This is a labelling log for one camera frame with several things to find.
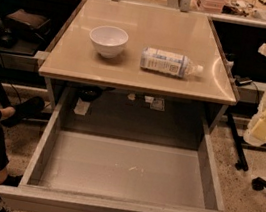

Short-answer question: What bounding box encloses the dark bag on shelf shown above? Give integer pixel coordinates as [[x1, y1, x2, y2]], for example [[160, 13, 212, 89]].
[[5, 9, 51, 40]]

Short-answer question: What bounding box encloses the black shoe lower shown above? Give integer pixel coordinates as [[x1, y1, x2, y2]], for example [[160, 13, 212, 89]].
[[0, 174, 22, 187]]

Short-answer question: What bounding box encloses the open grey metal drawer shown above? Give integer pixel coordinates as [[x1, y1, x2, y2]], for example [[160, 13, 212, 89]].
[[0, 88, 225, 212]]

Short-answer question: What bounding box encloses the white ceramic bowl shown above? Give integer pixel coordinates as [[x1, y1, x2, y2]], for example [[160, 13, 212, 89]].
[[89, 25, 128, 58]]

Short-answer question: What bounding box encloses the black chair base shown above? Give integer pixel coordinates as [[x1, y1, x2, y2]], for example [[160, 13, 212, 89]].
[[251, 177, 266, 191]]

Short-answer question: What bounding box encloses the black shoe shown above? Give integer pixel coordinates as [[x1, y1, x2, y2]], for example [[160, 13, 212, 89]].
[[0, 174, 22, 187], [0, 96, 45, 128]]

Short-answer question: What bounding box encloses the black shoe upper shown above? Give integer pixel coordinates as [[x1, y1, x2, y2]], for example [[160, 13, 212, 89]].
[[0, 96, 45, 128]]

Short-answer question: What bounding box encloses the small black device with cable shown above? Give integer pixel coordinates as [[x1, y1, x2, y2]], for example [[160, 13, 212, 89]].
[[235, 76, 252, 87]]

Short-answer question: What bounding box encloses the blue label plastic bottle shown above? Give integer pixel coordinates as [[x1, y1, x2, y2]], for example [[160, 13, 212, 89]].
[[140, 47, 204, 79]]

